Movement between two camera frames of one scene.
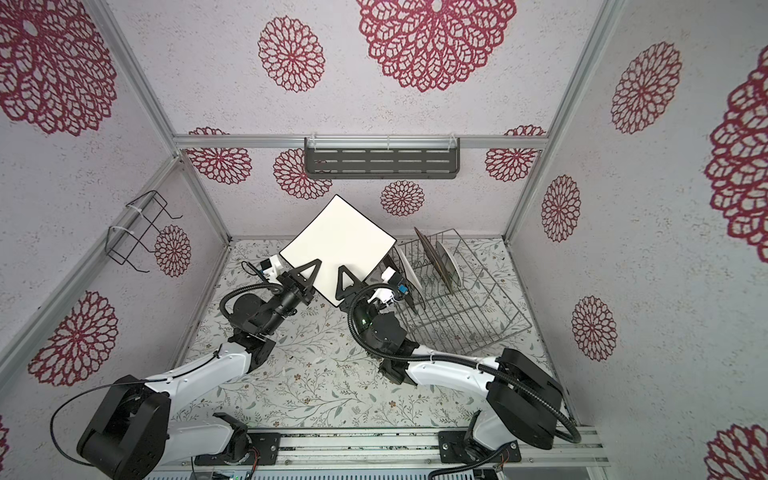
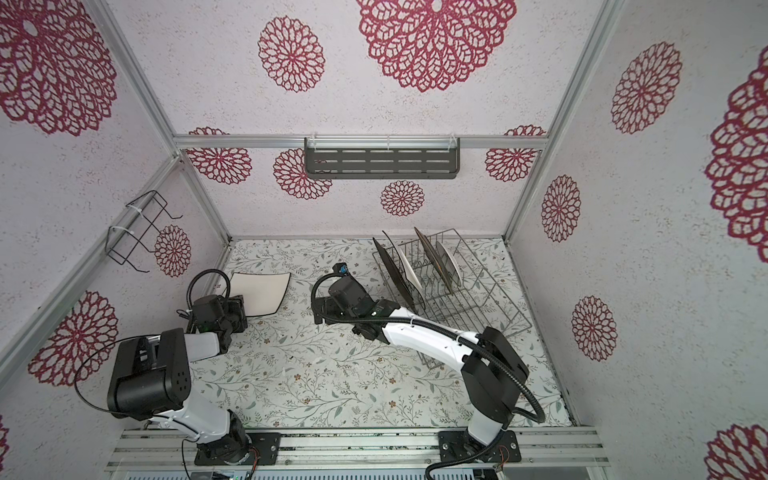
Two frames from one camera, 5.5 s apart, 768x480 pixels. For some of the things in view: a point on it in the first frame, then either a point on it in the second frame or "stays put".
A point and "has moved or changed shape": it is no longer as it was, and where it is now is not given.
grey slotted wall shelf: (382, 158) stays put
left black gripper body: (285, 279) → (234, 311)
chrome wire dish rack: (443, 294) stays put
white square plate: (338, 235) has moved or changed shape
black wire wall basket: (142, 227) stays put
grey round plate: (449, 262) stays put
